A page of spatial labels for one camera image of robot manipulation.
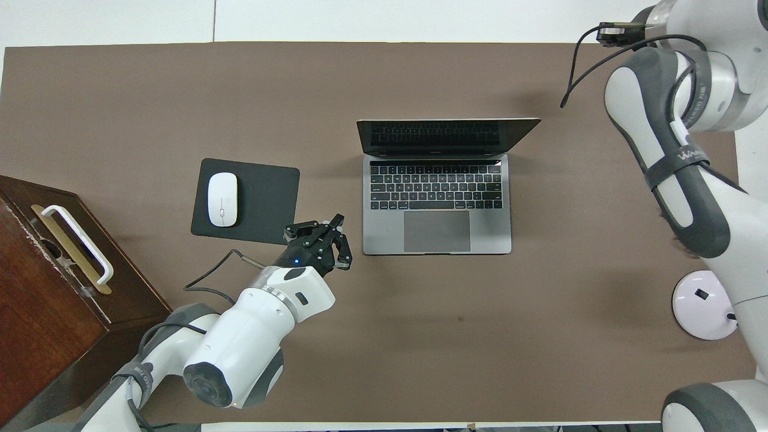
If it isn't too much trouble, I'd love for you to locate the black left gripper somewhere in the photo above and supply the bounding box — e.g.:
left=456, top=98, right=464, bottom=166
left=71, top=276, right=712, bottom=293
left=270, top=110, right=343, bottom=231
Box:
left=273, top=213, right=354, bottom=278

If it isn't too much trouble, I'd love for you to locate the grey aluminium laptop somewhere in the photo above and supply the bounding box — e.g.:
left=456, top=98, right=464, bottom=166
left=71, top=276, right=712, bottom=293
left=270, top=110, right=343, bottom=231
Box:
left=356, top=118, right=542, bottom=256

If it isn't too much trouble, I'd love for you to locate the black mouse pad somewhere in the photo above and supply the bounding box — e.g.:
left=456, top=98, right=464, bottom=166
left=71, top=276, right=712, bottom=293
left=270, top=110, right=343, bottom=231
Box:
left=191, top=158, right=301, bottom=245

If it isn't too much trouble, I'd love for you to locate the white computer mouse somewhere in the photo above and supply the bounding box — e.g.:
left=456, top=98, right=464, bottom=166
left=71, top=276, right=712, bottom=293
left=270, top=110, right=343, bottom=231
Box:
left=208, top=172, right=239, bottom=227

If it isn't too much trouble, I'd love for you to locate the brown table mat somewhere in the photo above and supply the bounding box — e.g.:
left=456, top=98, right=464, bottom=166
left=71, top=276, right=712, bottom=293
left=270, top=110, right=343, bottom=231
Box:
left=0, top=41, right=760, bottom=424

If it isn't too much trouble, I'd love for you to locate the dark brown wooden box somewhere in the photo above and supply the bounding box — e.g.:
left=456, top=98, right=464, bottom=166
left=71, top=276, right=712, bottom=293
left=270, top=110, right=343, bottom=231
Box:
left=0, top=175, right=173, bottom=430

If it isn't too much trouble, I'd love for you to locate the white desk lamp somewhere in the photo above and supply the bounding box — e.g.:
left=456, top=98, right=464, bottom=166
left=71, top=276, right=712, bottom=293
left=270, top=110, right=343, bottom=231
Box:
left=672, top=270, right=737, bottom=341

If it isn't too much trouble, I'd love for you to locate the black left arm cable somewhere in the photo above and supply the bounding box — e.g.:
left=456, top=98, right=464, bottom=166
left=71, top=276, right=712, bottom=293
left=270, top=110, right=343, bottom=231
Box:
left=183, top=249, right=268, bottom=302

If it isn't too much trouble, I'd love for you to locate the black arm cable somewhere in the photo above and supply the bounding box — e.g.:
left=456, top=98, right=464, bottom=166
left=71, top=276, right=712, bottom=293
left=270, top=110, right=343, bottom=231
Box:
left=183, top=249, right=268, bottom=302
left=561, top=21, right=709, bottom=109

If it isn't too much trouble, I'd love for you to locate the white box handle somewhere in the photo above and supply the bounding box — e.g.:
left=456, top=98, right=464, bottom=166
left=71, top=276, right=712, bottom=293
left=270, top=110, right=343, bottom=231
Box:
left=41, top=205, right=115, bottom=285

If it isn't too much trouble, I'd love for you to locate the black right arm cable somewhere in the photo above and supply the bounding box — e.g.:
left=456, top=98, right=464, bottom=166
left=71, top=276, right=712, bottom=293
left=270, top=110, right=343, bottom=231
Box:
left=561, top=21, right=709, bottom=109

